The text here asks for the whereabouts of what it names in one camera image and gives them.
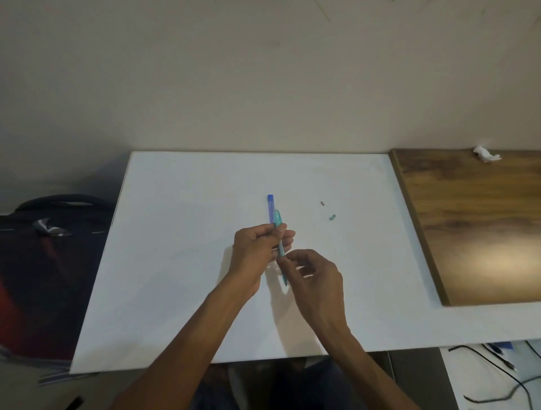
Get person's right hand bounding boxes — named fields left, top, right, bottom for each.
left=276, top=249, right=351, bottom=344

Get person's left hand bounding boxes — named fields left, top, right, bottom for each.
left=228, top=222, right=295, bottom=301

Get teal mechanical pencil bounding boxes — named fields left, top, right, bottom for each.
left=272, top=209, right=290, bottom=288

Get person's left forearm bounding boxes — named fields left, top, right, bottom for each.
left=108, top=274, right=254, bottom=410

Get person's right forearm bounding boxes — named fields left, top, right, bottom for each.
left=323, top=327, right=423, bottom=410

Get person's legs in jeans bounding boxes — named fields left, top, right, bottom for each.
left=190, top=356, right=373, bottom=410

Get brown wooden board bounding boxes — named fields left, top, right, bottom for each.
left=388, top=148, right=541, bottom=307

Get white tag on bag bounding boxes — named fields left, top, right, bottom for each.
left=33, top=218, right=73, bottom=237

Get black and red bag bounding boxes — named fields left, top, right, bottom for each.
left=0, top=194, right=117, bottom=362

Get crumpled white tissue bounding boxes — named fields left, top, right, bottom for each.
left=472, top=145, right=503, bottom=164

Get striped cloth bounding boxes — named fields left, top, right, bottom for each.
left=37, top=369, right=100, bottom=387

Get black cable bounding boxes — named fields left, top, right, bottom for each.
left=447, top=340, right=541, bottom=404

